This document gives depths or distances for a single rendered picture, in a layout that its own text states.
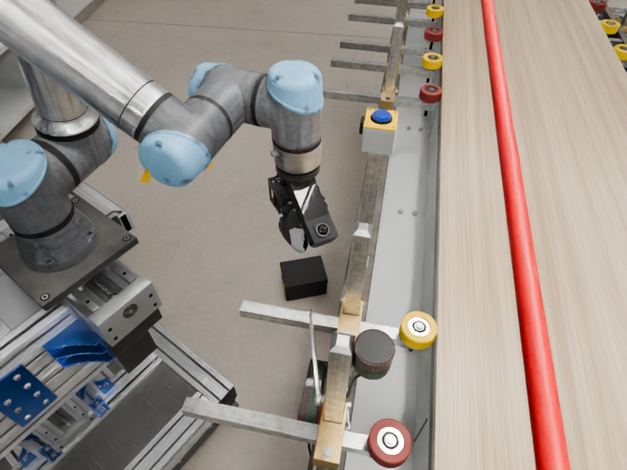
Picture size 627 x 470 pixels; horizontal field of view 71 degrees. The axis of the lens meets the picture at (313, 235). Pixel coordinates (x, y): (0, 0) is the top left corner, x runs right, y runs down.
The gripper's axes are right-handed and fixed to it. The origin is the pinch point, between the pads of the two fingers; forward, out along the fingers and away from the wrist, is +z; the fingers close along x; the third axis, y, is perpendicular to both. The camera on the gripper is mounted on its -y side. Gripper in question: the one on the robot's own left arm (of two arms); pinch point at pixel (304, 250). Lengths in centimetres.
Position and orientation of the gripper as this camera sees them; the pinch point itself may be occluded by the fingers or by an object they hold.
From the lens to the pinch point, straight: 83.6
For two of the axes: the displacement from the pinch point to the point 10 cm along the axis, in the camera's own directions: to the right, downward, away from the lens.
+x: -8.9, 3.3, -3.0
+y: -4.5, -6.7, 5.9
